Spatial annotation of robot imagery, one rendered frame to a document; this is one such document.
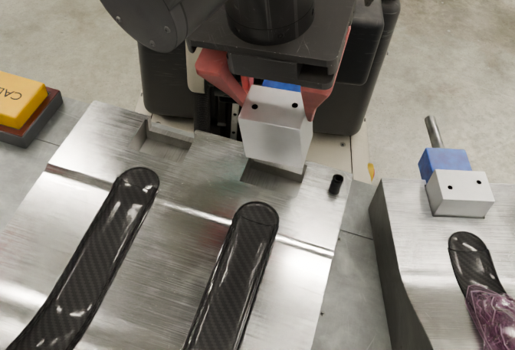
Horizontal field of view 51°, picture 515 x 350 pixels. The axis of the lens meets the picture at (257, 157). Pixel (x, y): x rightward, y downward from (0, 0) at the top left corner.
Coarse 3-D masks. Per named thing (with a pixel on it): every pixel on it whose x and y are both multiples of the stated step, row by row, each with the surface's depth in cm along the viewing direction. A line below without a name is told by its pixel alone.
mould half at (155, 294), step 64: (128, 128) 51; (64, 192) 46; (192, 192) 46; (256, 192) 47; (320, 192) 48; (0, 256) 42; (64, 256) 42; (128, 256) 43; (192, 256) 43; (320, 256) 44; (0, 320) 38; (128, 320) 39; (192, 320) 40; (256, 320) 40
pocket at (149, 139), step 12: (144, 120) 52; (144, 132) 52; (156, 132) 53; (168, 132) 53; (132, 144) 50; (144, 144) 53; (156, 144) 53; (168, 144) 53; (180, 144) 53; (168, 156) 52; (180, 156) 52
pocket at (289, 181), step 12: (252, 168) 52; (264, 168) 52; (276, 168) 51; (288, 168) 51; (240, 180) 48; (252, 180) 51; (264, 180) 51; (276, 180) 52; (288, 180) 52; (300, 180) 51; (288, 192) 51
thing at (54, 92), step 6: (48, 90) 62; (54, 90) 63; (48, 96) 62; (48, 102) 61; (42, 108) 61; (36, 114) 60; (30, 120) 59; (0, 126) 58; (6, 126) 58; (24, 126) 59; (30, 126) 59; (12, 132) 58; (18, 132) 58; (24, 132) 58
